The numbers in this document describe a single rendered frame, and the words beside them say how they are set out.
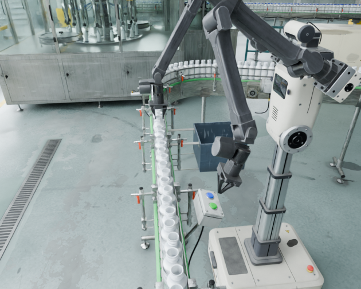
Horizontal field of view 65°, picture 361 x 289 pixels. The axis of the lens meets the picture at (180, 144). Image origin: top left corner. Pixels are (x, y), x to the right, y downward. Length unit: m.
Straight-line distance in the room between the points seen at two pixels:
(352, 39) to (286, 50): 4.30
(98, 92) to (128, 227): 2.73
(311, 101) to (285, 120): 0.14
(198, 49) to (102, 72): 2.63
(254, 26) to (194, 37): 5.49
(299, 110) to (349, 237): 1.66
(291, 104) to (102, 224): 1.91
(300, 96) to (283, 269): 1.16
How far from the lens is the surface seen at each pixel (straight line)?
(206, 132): 2.13
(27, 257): 2.65
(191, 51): 6.56
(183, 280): 0.88
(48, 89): 4.95
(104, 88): 4.75
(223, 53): 0.96
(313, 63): 1.14
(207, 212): 1.08
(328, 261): 2.60
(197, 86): 2.93
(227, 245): 2.12
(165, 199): 1.08
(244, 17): 1.04
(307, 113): 1.43
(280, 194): 1.74
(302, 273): 2.11
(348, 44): 5.39
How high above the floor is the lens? 1.86
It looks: 30 degrees down
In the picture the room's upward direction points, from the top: straight up
